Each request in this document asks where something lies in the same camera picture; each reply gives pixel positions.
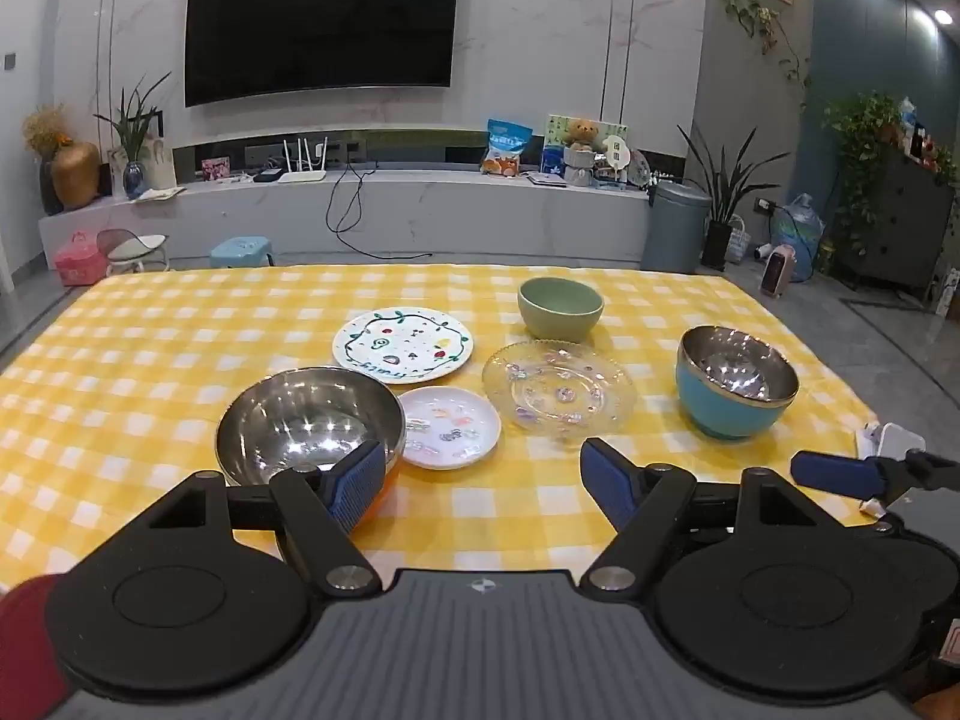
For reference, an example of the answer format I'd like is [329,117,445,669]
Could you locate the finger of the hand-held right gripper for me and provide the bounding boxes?
[790,448,960,502]

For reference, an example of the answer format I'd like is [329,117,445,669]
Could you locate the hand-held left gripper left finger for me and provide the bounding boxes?
[141,440,387,602]

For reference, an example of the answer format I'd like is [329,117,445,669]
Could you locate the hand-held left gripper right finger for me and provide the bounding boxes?
[578,436,821,598]

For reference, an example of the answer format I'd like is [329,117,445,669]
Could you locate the orange steel bowl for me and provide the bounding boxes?
[215,367,409,533]

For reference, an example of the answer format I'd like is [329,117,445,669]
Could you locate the clear glass plate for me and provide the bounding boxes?
[481,340,638,437]

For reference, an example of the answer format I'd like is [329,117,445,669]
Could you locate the small white plate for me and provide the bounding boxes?
[395,385,503,472]

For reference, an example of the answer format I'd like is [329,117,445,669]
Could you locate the blue steel bowl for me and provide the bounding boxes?
[675,325,800,442]

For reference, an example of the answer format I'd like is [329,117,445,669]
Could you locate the white painted plate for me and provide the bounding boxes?
[332,307,475,386]

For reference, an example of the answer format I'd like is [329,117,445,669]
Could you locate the green ceramic bowl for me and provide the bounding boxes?
[517,277,605,343]

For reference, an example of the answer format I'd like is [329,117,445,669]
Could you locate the white phone stand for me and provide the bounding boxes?
[856,421,929,518]

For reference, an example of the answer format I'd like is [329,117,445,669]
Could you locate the pink space heater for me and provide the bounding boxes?
[759,245,797,300]

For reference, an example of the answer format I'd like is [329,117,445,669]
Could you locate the blue water jug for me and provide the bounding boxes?
[772,193,827,283]

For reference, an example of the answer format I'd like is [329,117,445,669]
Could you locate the yellow checked tablecloth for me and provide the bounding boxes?
[0,263,880,595]

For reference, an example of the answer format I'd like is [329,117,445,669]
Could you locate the white woven basket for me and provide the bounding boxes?
[723,213,753,264]

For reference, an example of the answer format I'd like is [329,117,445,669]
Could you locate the dark grey cabinet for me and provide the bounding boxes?
[835,142,958,302]

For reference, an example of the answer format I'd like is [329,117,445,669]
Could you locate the grey trash can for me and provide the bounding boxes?
[640,179,714,275]

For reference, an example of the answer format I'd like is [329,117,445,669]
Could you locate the light blue plastic stool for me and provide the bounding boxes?
[209,235,273,269]

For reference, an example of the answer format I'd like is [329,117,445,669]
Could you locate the white marble television console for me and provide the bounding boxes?
[37,163,655,269]

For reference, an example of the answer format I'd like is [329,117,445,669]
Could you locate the potted long-leaf plant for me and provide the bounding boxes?
[676,123,793,272]

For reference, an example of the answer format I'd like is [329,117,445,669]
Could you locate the white router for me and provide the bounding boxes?
[278,136,329,185]

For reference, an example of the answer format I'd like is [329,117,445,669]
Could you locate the small white baby seat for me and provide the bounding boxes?
[95,228,170,275]

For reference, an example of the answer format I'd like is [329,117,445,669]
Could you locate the green ivy plant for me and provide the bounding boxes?
[820,89,905,257]

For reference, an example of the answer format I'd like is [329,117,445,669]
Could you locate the brown teddy bear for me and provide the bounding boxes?
[562,118,602,188]

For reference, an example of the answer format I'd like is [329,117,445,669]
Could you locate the blue snack bag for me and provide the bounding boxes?
[481,118,536,178]

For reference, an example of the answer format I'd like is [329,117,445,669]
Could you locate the green picture board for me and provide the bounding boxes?
[541,113,630,174]

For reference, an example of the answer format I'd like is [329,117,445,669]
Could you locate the pink plastic box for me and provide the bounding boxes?
[53,230,110,288]

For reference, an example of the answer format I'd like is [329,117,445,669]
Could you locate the person's red clothing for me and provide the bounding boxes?
[0,573,73,720]

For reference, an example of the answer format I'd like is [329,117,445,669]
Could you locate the plant in blue glass vase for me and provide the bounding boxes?
[93,73,174,201]

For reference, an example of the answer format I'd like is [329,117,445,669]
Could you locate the gold vase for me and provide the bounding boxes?
[50,140,101,212]

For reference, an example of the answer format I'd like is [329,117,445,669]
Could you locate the hanging green vine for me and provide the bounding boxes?
[721,0,813,107]

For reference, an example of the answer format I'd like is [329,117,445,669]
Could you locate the dried flowers in dark vase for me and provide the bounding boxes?
[22,103,73,215]

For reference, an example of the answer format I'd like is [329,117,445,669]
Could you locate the black cable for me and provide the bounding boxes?
[324,160,437,257]

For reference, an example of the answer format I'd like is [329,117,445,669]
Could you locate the black wall television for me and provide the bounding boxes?
[183,0,463,108]

